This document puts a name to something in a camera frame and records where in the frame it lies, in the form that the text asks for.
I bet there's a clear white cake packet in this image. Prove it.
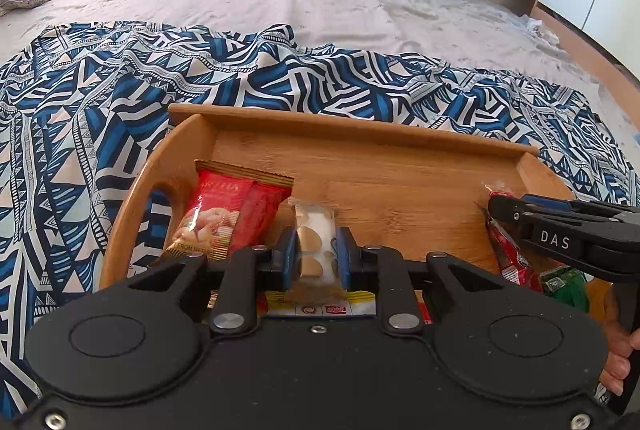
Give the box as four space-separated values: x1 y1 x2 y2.
292 199 346 306

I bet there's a person's right hand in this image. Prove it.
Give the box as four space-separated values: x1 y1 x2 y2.
599 290 640 395

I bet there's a wooden tray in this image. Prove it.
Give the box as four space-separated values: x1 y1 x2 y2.
99 104 608 326

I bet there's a green candy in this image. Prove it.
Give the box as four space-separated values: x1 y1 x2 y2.
539 267 591 313

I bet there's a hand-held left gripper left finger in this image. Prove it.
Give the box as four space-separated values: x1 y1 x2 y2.
127 226 300 336

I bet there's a blue patterned blanket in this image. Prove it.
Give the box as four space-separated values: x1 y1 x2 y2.
0 21 640 411

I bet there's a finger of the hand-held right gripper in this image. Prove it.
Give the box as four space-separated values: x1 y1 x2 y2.
522 193 640 219
487 192 539 239

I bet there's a wooden bed frame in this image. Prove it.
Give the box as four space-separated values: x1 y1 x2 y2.
525 0 640 121

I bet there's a red gold peanut packet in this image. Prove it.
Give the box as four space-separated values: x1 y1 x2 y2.
160 159 295 263

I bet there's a clear plastic wrapper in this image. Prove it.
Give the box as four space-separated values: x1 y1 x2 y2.
520 15 558 46

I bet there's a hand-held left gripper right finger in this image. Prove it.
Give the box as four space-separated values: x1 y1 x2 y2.
334 226 506 337

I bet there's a red black coffee stick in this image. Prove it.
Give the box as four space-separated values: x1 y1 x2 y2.
480 179 543 293

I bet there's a yellow snack packet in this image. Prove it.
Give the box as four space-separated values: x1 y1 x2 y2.
257 290 378 318

